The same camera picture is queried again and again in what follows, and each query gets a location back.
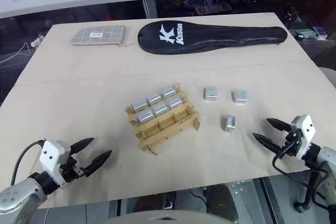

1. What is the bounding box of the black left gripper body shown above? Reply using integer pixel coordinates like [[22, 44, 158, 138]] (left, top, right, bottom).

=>
[[59, 155, 87, 183]]

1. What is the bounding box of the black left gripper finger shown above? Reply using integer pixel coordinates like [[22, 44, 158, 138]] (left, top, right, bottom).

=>
[[69, 137, 96, 154], [83, 150, 113, 177]]

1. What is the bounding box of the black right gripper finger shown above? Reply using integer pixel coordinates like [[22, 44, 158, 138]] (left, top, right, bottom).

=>
[[266, 118, 292, 132], [252, 132, 285, 154]]

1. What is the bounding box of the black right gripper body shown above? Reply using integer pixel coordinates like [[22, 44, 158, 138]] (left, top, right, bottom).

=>
[[281, 126, 302, 157]]

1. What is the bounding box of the wooden slotted tray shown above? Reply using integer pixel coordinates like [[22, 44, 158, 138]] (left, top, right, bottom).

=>
[[124, 82, 203, 156]]

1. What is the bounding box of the loose silver block lower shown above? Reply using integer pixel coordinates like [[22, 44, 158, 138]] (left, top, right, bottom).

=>
[[223, 114, 236, 133]]

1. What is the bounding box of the loose silver block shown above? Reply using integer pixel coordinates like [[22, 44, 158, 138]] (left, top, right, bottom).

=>
[[203, 86, 221, 102], [223, 114, 236, 133], [230, 90, 250, 105]]

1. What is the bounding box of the loose silver block right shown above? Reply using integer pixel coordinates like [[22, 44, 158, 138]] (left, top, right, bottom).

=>
[[230, 90, 250, 105]]

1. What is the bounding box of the loose silver block left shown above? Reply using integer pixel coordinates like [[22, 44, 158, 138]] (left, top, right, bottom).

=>
[[203, 86, 221, 102]]

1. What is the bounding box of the grey checked fabric pouch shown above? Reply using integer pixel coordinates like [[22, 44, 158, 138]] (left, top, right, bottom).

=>
[[70, 25, 133, 49]]

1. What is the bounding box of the black Kason racket bag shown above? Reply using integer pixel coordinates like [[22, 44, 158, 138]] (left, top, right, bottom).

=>
[[137, 19, 288, 55]]

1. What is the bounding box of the white plug on floor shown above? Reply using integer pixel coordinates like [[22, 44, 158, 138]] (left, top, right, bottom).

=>
[[30, 33, 45, 48]]

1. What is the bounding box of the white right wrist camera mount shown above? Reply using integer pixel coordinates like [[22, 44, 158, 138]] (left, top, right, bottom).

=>
[[290, 114, 316, 161]]

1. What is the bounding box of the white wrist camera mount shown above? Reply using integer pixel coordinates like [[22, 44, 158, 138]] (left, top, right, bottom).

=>
[[39, 140, 73, 189], [290, 114, 316, 161]]

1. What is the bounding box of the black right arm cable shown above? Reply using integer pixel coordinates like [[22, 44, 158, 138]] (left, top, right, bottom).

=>
[[272, 141, 329, 213]]

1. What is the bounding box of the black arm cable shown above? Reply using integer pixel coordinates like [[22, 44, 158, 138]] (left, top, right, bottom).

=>
[[10, 140, 44, 186], [272, 141, 329, 213]]

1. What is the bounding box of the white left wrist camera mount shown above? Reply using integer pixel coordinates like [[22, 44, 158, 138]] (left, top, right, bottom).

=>
[[39, 140, 73, 189]]

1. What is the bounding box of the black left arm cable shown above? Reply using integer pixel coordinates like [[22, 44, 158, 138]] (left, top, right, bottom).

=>
[[10, 140, 44, 186]]

